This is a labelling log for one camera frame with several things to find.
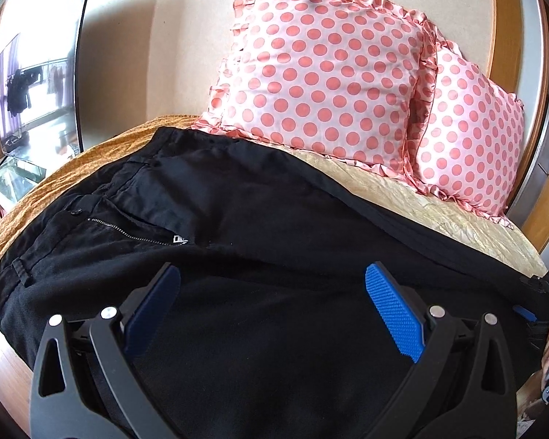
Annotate flat screen television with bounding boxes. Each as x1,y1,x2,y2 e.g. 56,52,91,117
0,0,94,156

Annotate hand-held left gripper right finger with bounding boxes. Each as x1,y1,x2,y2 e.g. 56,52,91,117
365,263,519,439

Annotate wooden bed headboard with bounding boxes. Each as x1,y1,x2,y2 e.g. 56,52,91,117
485,0,549,254

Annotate black pants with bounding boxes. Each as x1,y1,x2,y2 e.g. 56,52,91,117
0,127,549,439

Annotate large pink polka dot pillow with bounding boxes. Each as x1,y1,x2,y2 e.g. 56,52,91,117
192,0,440,179

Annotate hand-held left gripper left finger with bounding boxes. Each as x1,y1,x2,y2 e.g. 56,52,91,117
30,263,181,439

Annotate orange textured bed cover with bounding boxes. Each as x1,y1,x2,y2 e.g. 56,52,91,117
0,116,206,268

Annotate yellow patterned bedspread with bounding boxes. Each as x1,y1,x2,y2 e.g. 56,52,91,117
279,144,547,279

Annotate glass television stand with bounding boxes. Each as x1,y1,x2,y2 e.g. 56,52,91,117
0,137,46,220

